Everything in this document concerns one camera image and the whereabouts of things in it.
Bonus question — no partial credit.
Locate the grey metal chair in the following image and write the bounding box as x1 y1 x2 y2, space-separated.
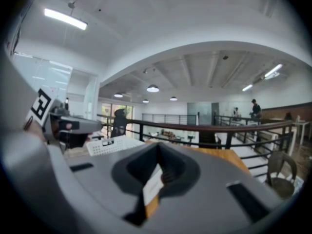
265 151 298 200

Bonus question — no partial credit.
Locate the white table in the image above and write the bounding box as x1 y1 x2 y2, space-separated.
292 120 312 146

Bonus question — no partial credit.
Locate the black railing with wooden handrail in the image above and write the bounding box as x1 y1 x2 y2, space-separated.
96 113 296 178

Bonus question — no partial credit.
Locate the white perforated plastic basket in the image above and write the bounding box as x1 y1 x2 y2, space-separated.
86 135 145 157

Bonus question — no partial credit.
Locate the white card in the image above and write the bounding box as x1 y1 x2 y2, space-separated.
142 163 165 207

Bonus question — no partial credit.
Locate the window with green view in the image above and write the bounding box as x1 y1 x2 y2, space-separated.
100 103 134 133

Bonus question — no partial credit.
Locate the frosted glass door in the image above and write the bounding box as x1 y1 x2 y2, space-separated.
187 102 220 126

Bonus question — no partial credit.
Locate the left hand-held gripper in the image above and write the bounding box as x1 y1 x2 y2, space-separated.
24 87 103 149

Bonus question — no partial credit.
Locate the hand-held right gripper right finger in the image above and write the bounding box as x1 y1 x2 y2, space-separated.
157 142 201 199

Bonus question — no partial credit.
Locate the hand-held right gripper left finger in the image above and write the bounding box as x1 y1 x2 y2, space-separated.
111 142 159 227

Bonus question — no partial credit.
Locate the person's left forearm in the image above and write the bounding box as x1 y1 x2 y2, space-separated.
23 117 48 144

